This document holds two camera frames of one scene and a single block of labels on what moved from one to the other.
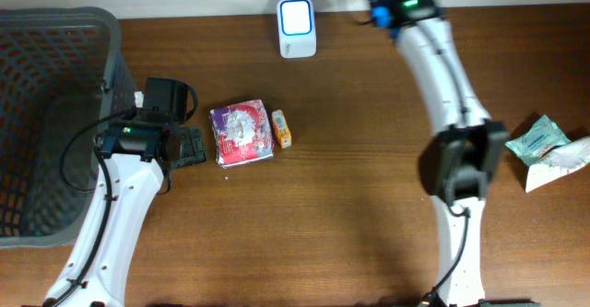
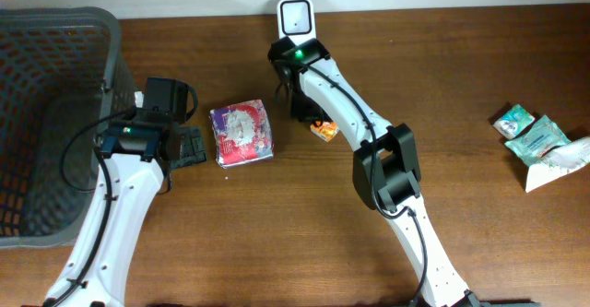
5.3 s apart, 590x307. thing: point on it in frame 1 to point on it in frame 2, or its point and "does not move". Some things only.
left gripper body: x=192 y=147 does not move
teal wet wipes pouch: x=532 y=145 does not move
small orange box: x=281 y=128 to x=324 y=130
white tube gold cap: x=558 y=162 does not move
